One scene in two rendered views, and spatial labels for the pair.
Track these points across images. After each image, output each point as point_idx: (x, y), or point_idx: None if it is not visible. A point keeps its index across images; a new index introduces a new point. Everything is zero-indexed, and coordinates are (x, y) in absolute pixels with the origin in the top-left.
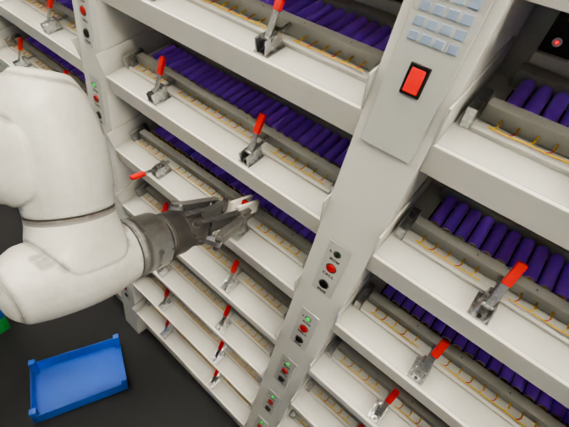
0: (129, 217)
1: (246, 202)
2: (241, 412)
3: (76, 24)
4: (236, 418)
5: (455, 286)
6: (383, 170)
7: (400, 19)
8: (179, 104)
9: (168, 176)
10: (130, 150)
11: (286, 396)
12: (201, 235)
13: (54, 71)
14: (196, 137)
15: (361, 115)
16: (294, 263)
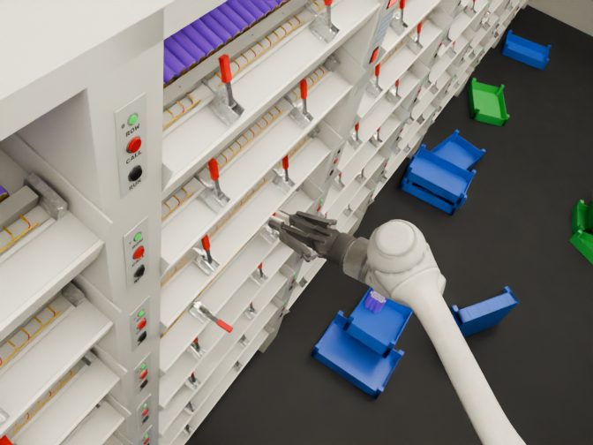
0: (361, 259)
1: (275, 212)
2: (258, 336)
3: (120, 355)
4: (263, 341)
5: (363, 97)
6: (358, 94)
7: (369, 42)
8: (214, 243)
9: (205, 304)
10: (162, 357)
11: (302, 260)
12: (338, 230)
13: (399, 224)
14: (259, 227)
15: (353, 87)
16: (293, 197)
